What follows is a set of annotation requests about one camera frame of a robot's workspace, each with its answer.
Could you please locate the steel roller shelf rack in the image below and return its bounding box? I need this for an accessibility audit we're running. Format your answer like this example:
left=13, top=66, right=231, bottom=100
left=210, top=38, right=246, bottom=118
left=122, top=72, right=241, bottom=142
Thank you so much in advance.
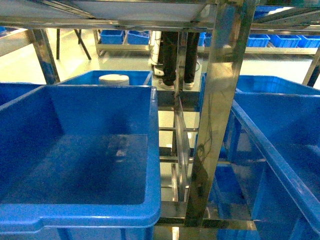
left=0, top=0, right=320, bottom=230

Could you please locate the large blue bin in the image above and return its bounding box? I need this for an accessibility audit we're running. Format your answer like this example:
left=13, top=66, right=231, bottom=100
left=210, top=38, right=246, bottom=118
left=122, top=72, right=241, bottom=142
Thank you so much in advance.
left=0, top=85, right=161, bottom=240
left=209, top=75, right=320, bottom=240

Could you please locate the large blue bin left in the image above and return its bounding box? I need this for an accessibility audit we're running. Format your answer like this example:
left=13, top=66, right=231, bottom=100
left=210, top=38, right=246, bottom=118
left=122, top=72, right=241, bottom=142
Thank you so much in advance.
left=0, top=85, right=161, bottom=240

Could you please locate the person in green shirt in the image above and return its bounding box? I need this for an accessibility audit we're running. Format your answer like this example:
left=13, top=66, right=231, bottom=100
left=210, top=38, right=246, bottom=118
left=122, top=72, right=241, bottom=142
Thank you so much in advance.
left=158, top=31, right=200, bottom=91

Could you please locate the blue bin behind left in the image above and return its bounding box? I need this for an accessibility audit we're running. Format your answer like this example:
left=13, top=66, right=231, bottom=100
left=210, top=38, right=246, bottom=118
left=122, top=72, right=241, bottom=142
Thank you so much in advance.
left=59, top=70, right=153, bottom=86

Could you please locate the white round lid container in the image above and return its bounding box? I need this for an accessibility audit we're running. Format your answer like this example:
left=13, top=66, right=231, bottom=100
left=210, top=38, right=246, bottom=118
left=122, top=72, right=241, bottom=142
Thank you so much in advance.
left=98, top=74, right=130, bottom=86

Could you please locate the large blue bin right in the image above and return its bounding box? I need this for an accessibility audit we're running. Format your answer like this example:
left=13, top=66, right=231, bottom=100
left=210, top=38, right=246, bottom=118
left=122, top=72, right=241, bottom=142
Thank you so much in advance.
left=209, top=75, right=320, bottom=240

